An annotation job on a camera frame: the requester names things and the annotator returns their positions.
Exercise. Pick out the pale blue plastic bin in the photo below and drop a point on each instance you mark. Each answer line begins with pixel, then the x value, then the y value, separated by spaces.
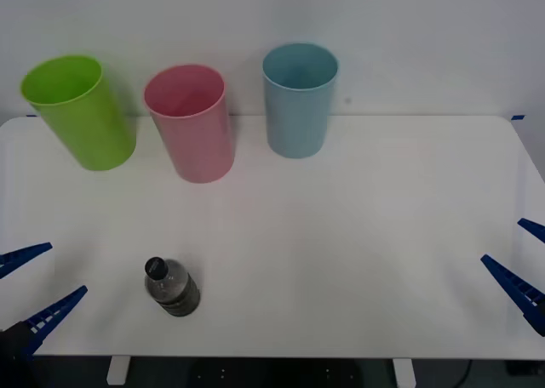
pixel 296 120

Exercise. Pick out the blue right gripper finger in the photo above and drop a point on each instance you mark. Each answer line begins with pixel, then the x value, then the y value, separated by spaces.
pixel 534 228
pixel 513 283

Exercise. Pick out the white table leg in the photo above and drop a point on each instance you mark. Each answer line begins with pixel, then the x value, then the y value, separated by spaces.
pixel 117 370
pixel 404 373

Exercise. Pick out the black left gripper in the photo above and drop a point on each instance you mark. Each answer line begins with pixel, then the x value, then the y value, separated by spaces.
pixel 10 341

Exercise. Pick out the green plastic bin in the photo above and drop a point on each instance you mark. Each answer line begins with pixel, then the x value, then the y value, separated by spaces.
pixel 85 124

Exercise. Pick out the dark-drink plastic bottle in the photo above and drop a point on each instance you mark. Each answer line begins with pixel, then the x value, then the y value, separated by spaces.
pixel 179 292

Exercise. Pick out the pink plastic bin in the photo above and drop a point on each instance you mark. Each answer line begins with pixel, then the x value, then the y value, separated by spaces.
pixel 200 145

